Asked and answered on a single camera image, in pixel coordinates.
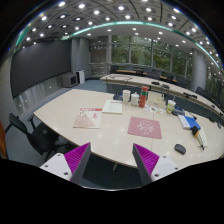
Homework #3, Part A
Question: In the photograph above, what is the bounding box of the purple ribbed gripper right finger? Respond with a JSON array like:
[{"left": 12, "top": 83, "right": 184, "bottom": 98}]
[{"left": 131, "top": 143, "right": 181, "bottom": 186}]

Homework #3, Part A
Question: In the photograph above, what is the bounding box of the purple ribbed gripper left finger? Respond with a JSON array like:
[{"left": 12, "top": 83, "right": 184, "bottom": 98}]
[{"left": 39, "top": 142, "right": 92, "bottom": 185}]

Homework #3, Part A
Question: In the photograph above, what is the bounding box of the pink mouse pad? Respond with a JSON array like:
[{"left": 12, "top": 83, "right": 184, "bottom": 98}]
[{"left": 128, "top": 117, "right": 162, "bottom": 139}]

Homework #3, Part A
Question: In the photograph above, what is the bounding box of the black computer mouse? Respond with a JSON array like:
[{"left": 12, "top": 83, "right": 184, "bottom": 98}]
[{"left": 174, "top": 144, "right": 186, "bottom": 155}]

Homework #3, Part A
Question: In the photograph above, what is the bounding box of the black office chair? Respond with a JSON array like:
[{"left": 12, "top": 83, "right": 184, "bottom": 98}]
[{"left": 9, "top": 113, "right": 63, "bottom": 155}]

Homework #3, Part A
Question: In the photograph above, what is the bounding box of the red and white magazine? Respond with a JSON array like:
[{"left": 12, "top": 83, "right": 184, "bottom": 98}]
[{"left": 73, "top": 108, "right": 102, "bottom": 129}]

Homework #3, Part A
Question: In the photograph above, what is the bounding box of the green and white paper cup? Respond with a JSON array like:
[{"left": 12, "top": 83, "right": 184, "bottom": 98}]
[{"left": 167, "top": 100, "right": 176, "bottom": 114}]

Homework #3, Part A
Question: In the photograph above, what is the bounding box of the white booklet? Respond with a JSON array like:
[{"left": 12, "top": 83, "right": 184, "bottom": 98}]
[{"left": 102, "top": 100, "right": 122, "bottom": 114}]

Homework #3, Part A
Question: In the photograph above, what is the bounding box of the white lidded mug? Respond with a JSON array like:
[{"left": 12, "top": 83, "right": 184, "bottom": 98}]
[{"left": 131, "top": 92, "right": 139, "bottom": 106}]

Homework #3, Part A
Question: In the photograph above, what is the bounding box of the white cylindrical cup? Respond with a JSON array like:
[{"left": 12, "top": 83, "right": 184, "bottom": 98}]
[{"left": 123, "top": 90, "right": 131, "bottom": 104}]

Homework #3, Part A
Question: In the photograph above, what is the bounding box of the red bottle green cap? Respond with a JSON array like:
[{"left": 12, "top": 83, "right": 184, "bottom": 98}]
[{"left": 139, "top": 86, "right": 148, "bottom": 108}]

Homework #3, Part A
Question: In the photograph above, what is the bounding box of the grey cabinet box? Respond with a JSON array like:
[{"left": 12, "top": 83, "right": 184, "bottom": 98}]
[{"left": 62, "top": 74, "right": 78, "bottom": 88}]

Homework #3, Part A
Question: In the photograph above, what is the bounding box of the rear curved conference table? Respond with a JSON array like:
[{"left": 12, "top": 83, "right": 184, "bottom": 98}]
[{"left": 101, "top": 74, "right": 224, "bottom": 119}]

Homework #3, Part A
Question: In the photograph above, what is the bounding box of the black handled brush tool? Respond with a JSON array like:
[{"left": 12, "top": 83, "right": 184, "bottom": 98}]
[{"left": 191, "top": 126, "right": 204, "bottom": 150}]

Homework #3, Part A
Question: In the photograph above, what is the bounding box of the large dark wall screen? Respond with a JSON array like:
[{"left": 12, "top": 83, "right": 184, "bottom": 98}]
[{"left": 10, "top": 41, "right": 71, "bottom": 97}]

